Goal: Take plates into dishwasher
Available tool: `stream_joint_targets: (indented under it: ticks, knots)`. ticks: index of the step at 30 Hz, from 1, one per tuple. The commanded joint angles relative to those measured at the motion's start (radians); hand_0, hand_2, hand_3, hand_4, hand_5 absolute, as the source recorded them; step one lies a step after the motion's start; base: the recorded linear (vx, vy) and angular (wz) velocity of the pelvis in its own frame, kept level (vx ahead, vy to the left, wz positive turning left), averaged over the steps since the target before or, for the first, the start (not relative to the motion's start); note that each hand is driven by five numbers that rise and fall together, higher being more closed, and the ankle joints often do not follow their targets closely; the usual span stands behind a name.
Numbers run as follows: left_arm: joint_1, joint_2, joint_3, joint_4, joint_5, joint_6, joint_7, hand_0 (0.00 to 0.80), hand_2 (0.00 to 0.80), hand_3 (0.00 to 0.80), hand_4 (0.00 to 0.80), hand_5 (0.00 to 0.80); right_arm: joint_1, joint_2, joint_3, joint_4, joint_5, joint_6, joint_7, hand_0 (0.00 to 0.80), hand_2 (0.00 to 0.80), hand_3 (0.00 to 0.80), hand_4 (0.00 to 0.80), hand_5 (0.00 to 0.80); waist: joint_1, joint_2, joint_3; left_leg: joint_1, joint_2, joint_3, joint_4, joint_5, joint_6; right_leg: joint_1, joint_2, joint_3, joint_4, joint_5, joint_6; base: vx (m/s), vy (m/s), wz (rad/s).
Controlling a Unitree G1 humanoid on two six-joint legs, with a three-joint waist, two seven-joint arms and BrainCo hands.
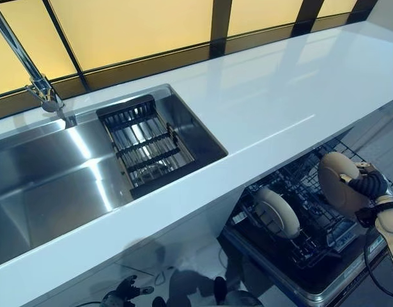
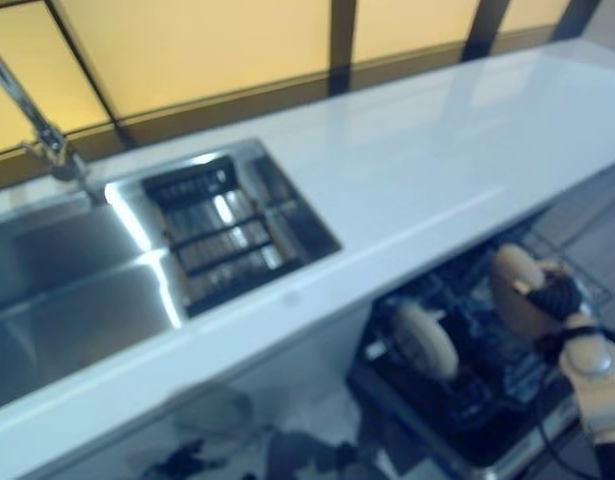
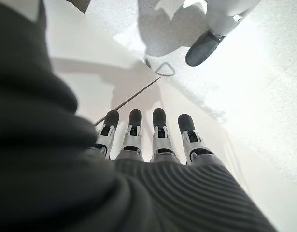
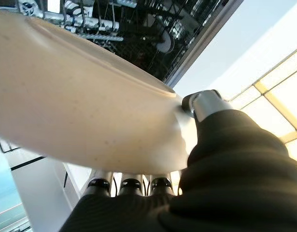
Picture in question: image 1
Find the chrome kitchen faucet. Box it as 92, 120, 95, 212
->
0, 0, 65, 113

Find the steel sink drain strainer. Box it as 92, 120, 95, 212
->
132, 162, 169, 187

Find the dark window frame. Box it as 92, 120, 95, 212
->
0, 0, 373, 122

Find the stainless steel sink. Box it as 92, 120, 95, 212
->
0, 83, 229, 270

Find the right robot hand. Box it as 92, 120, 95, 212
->
339, 162, 389, 201

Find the white glossy cabinet front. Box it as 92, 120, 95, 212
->
0, 188, 245, 307

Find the grey robot body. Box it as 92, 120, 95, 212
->
153, 275, 261, 307

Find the black sink dish rack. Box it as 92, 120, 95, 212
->
96, 95, 196, 198

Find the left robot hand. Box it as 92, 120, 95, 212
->
114, 275, 154, 299

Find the beige ceramic plate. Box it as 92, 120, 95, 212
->
255, 187, 301, 239
318, 152, 371, 211

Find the dishwasher wire rack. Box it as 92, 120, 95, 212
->
237, 137, 392, 270

